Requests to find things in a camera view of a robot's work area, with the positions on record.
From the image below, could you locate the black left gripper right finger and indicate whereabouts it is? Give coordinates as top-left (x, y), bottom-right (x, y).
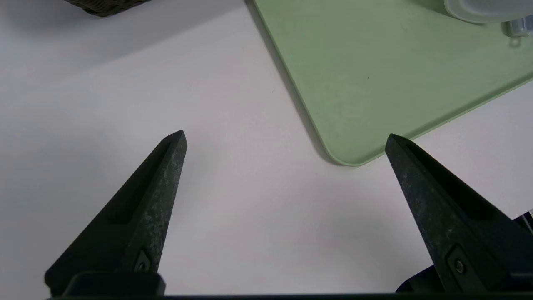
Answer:
top-left (385, 133), bottom-right (533, 292)

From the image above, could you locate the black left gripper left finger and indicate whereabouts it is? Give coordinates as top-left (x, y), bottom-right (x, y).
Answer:
top-left (45, 130), bottom-right (188, 297)

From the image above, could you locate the dark brown wicker basket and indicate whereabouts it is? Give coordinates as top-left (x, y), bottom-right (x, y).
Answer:
top-left (65, 0), bottom-right (152, 17)

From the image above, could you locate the light green plastic tray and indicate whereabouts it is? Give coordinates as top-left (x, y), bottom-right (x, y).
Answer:
top-left (252, 0), bottom-right (533, 166)

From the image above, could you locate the clear plastic pen case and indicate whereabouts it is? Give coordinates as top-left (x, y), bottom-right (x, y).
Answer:
top-left (506, 17), bottom-right (533, 38)

